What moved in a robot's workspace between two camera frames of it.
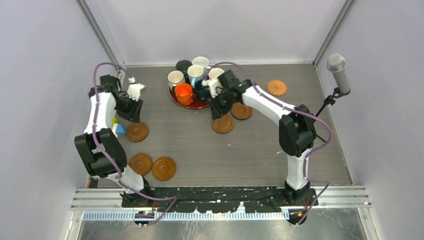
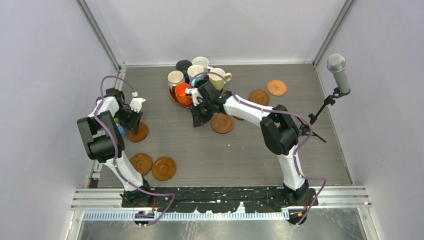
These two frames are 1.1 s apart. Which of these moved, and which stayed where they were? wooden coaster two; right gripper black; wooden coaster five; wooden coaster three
Moved: right gripper black
Stayed: wooden coaster three; wooden coaster two; wooden coaster five
